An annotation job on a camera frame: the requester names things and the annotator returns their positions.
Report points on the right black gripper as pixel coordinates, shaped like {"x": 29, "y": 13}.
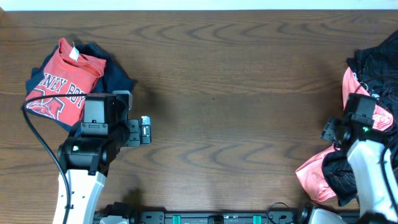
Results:
{"x": 328, "y": 132}

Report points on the red printed folded t-shirt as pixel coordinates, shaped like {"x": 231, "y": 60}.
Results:
{"x": 66, "y": 77}

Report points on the pink t-shirt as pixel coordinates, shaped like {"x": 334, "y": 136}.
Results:
{"x": 314, "y": 177}

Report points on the black patterned garment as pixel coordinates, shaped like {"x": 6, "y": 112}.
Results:
{"x": 376, "y": 71}

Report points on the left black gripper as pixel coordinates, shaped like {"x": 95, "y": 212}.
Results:
{"x": 137, "y": 140}

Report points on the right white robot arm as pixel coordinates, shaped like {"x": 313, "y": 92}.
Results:
{"x": 368, "y": 155}

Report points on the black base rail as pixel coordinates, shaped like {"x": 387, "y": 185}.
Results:
{"x": 277, "y": 213}

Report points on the navy folded garment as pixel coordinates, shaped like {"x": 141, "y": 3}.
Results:
{"x": 114, "y": 78}

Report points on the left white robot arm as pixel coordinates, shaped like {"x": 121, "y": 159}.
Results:
{"x": 89, "y": 149}

